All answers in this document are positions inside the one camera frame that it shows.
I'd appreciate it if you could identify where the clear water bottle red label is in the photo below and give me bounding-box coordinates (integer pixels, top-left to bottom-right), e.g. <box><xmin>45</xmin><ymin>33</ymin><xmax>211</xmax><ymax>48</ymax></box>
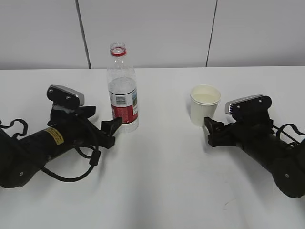
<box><xmin>107</xmin><ymin>42</ymin><xmax>139</xmax><ymax>133</ymax></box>

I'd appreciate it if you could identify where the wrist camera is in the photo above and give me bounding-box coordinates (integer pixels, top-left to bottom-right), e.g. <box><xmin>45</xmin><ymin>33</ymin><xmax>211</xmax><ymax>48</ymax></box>
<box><xmin>224</xmin><ymin>94</ymin><xmax>272</xmax><ymax>123</ymax></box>
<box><xmin>46</xmin><ymin>84</ymin><xmax>85</xmax><ymax>110</ymax></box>

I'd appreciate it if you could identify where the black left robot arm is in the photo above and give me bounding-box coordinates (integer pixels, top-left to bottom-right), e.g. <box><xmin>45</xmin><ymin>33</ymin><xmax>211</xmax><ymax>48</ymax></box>
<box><xmin>0</xmin><ymin>106</ymin><xmax>122</xmax><ymax>188</ymax></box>

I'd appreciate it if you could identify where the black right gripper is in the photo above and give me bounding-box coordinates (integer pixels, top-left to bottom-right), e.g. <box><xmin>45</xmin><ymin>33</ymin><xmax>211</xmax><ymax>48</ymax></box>
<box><xmin>204</xmin><ymin>117</ymin><xmax>273</xmax><ymax>149</ymax></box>

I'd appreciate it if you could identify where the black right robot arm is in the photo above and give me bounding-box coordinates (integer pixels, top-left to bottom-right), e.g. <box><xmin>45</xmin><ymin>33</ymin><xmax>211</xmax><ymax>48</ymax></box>
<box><xmin>204</xmin><ymin>117</ymin><xmax>305</xmax><ymax>198</ymax></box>

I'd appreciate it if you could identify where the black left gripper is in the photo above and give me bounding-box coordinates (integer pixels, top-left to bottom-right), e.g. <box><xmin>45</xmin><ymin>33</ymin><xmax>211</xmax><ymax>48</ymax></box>
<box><xmin>47</xmin><ymin>106</ymin><xmax>122</xmax><ymax>148</ymax></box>

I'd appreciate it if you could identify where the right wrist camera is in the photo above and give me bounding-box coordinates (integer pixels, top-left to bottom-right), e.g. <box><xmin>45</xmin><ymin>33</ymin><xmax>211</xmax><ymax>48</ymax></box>
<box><xmin>224</xmin><ymin>94</ymin><xmax>272</xmax><ymax>123</ymax></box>

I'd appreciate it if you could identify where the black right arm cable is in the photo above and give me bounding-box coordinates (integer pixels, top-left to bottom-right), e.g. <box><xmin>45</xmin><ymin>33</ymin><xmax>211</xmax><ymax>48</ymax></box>
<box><xmin>269</xmin><ymin>123</ymin><xmax>305</xmax><ymax>145</ymax></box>

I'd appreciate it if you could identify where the white paper cup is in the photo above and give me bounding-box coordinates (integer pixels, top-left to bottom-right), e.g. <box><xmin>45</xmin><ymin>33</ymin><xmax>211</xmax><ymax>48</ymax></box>
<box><xmin>190</xmin><ymin>84</ymin><xmax>221</xmax><ymax>127</ymax></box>

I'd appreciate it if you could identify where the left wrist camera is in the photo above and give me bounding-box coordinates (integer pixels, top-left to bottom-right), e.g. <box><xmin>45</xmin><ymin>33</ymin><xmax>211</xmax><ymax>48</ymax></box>
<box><xmin>46</xmin><ymin>84</ymin><xmax>85</xmax><ymax>110</ymax></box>

